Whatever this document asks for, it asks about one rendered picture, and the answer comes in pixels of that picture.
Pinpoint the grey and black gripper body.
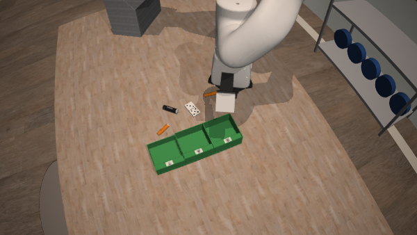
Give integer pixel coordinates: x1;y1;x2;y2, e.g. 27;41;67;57
211;52;252;88

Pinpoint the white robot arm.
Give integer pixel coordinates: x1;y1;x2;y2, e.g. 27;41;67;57
215;0;305;113

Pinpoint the green three-compartment tray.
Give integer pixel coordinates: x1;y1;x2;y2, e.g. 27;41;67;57
147;113;243;175

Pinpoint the white domino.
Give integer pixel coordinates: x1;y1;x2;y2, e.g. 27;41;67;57
185;102;201;117

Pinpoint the black aa battery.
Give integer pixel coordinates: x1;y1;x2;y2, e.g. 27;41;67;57
163;105;179;114

